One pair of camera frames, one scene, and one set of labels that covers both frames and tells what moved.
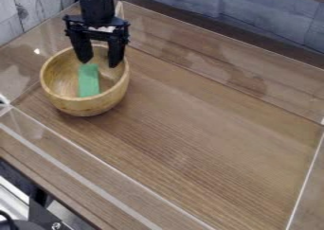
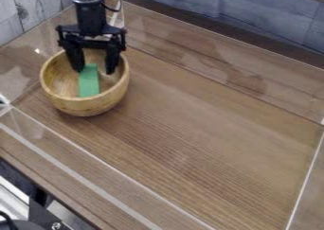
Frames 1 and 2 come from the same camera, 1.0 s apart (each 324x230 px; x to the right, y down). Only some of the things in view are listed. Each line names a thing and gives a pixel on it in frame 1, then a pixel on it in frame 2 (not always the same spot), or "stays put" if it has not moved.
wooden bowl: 58,78 stays put
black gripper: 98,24 -> 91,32
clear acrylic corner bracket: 119,10 stays put
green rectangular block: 89,79 stays put
